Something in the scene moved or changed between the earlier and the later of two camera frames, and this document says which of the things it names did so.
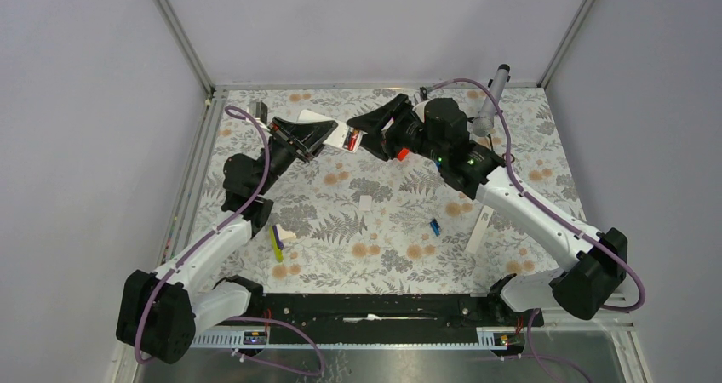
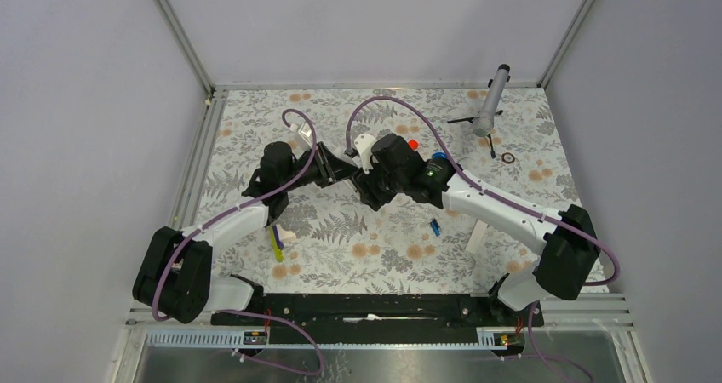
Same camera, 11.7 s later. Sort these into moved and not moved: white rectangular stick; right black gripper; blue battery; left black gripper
Moved: right black gripper; left black gripper
Not moved: blue battery; white rectangular stick
